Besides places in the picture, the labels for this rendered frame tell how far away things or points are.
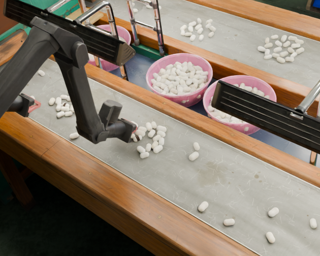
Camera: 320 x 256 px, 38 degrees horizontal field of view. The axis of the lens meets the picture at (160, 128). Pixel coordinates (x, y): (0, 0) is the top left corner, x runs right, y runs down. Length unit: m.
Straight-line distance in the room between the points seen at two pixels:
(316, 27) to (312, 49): 0.12
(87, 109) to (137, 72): 0.73
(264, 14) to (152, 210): 1.11
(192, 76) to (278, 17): 0.51
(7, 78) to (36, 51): 0.09
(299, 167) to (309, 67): 0.53
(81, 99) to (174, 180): 0.43
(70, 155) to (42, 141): 0.14
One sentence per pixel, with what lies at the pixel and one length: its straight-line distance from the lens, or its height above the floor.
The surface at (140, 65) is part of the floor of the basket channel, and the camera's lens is 2.09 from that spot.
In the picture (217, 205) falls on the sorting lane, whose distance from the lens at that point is 1.46.
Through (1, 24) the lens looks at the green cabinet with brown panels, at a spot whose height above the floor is 0.92.
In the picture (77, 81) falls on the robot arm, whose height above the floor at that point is 1.18.
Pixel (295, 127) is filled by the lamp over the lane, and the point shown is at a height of 1.08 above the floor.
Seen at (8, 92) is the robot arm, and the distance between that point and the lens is 1.09.
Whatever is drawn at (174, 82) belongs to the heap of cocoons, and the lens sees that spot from 1.89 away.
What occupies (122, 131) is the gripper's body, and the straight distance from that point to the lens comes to 1.57.
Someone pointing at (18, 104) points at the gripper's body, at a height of 0.94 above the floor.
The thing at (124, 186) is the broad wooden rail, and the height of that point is 0.76.
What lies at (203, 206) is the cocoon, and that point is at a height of 0.76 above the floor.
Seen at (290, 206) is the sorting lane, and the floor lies 0.74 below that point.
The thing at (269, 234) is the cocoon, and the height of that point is 0.76.
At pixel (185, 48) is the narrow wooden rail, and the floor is 0.76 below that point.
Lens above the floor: 1.94
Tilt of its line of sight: 45 degrees down
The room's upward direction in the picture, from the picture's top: 10 degrees counter-clockwise
